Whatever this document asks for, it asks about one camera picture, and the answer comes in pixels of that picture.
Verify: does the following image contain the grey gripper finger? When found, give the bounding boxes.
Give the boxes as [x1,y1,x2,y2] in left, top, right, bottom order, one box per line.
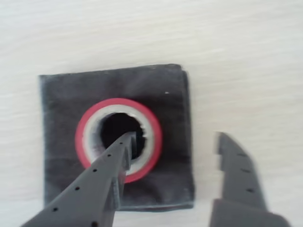
[21,131,138,227]
[209,131,291,227]

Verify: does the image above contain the red tape roll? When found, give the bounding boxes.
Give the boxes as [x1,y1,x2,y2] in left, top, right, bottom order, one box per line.
[75,97,163,184]

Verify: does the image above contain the dark grey folded cloth mat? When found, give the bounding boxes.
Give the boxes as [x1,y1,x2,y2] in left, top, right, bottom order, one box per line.
[37,63,196,211]

